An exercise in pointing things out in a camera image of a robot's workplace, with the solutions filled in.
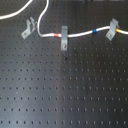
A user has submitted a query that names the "right grey cable clip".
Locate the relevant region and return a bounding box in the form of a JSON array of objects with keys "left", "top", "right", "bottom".
[{"left": 106, "top": 19, "right": 119, "bottom": 40}]

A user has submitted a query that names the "middle grey cable clip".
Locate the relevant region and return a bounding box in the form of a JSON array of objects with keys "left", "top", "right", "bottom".
[{"left": 61, "top": 26, "right": 68, "bottom": 51}]

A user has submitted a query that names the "white cable top left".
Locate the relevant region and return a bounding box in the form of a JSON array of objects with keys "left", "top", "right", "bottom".
[{"left": 0, "top": 0, "right": 34, "bottom": 20}]

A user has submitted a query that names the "white cable with coloured marks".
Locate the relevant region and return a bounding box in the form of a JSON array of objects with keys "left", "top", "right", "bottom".
[{"left": 36, "top": 0, "right": 128, "bottom": 39}]

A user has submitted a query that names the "left grey cable clip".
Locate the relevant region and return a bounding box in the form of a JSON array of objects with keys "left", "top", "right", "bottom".
[{"left": 21, "top": 18, "right": 37, "bottom": 39}]

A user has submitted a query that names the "grey cable clip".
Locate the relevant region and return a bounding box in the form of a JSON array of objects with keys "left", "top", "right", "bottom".
[
  {"left": 61, "top": 26, "right": 68, "bottom": 51},
  {"left": 106, "top": 19, "right": 119, "bottom": 40},
  {"left": 21, "top": 18, "right": 37, "bottom": 39}
]

